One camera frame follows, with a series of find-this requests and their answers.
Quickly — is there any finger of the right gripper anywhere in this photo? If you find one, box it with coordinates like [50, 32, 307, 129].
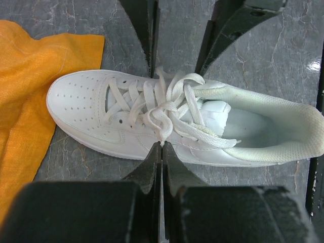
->
[119, 0, 160, 77]
[195, 0, 287, 76]

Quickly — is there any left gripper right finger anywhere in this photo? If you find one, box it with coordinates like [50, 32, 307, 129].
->
[162, 142, 319, 242]

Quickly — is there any white sneaker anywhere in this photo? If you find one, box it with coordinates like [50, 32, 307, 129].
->
[46, 68, 323, 167]

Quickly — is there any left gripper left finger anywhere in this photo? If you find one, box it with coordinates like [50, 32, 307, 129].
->
[1, 143, 161, 242]

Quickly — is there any orange Mickey Mouse pillow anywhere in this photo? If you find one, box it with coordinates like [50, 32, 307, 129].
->
[1, 20, 104, 218]

